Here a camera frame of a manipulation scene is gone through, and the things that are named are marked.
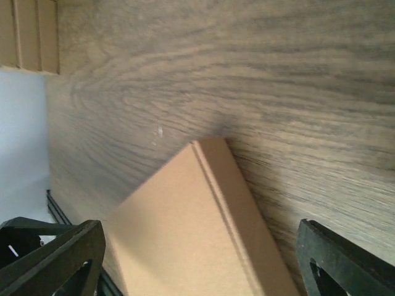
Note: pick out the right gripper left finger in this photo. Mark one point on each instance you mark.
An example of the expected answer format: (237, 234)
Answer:
(68, 264)

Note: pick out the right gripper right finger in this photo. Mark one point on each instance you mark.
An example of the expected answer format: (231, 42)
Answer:
(333, 265)

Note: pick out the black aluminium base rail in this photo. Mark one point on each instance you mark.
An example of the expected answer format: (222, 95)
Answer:
(105, 286)

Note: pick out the large folded cardboard box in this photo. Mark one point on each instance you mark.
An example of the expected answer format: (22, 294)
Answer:
(29, 36)

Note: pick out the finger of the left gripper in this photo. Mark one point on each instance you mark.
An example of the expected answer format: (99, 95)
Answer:
(35, 227)

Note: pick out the brown cardboard box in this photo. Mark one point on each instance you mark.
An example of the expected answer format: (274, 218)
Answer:
(194, 228)

